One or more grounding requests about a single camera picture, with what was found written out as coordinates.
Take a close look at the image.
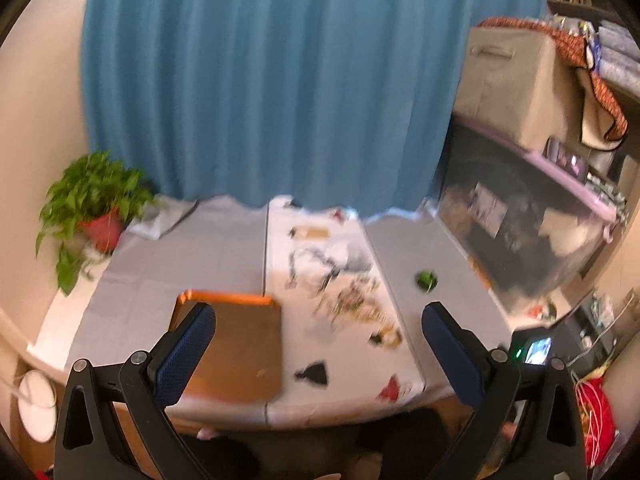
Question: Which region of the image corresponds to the orange metal tray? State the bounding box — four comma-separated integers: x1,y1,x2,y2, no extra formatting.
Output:
169,289,283,404

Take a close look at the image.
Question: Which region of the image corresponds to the red fabric on floor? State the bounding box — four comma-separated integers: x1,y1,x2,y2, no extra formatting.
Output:
575,378,616,469

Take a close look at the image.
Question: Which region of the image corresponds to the white round floor device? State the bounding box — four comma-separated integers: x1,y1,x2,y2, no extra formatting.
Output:
17,370,58,443

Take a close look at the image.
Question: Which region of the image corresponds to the grey table cloth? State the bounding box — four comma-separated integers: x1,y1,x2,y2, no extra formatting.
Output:
68,197,511,429

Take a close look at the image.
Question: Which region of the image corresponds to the dark plastic storage bin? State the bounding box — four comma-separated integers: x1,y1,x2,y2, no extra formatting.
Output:
438,117,616,312

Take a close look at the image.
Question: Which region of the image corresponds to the red flower pot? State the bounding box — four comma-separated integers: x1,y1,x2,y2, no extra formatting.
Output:
78,208,124,254

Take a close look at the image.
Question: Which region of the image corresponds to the white printed table runner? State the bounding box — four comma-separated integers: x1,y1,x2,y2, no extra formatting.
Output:
265,196,425,429

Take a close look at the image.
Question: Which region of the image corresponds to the green potted plant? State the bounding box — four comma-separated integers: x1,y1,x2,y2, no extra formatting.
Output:
35,151,156,295

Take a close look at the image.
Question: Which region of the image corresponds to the beige fabric storage box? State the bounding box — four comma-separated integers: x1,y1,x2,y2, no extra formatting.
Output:
454,27,590,156

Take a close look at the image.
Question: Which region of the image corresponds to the blue curtain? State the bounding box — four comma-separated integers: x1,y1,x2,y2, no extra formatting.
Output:
81,0,544,217

